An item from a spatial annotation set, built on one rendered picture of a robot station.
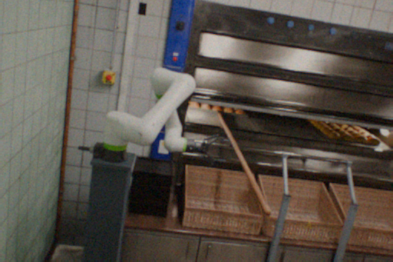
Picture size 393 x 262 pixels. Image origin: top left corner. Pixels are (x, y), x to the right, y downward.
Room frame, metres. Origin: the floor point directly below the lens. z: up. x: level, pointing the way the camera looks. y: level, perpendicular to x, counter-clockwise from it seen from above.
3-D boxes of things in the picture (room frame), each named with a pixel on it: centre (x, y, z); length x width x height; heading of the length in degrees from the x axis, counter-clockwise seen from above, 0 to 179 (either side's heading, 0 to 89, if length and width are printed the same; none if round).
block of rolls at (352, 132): (3.53, -1.34, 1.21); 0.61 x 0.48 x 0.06; 6
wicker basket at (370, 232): (2.83, -1.47, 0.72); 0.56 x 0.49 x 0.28; 95
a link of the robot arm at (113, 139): (1.94, 0.39, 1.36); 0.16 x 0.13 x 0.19; 64
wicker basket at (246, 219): (2.70, -0.28, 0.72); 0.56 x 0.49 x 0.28; 96
